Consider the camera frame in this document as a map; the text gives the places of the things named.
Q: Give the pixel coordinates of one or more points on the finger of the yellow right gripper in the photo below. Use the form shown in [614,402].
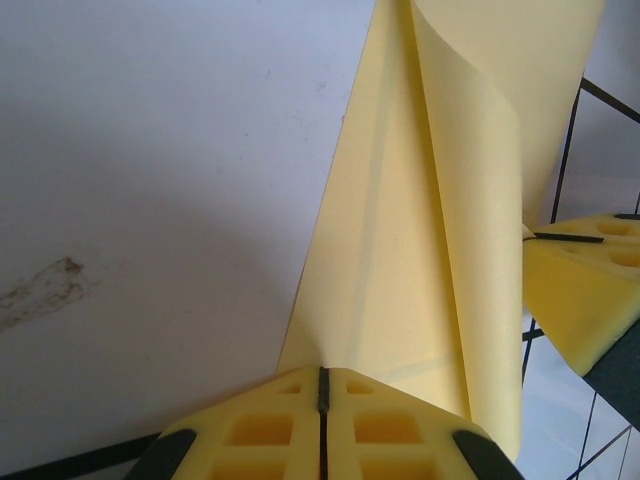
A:
[590,227]
[575,300]

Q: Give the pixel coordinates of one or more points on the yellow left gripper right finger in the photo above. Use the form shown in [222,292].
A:
[390,440]

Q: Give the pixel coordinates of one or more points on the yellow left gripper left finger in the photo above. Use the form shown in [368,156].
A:
[260,440]

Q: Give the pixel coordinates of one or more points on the yellow paper sheet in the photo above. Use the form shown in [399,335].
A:
[400,250]

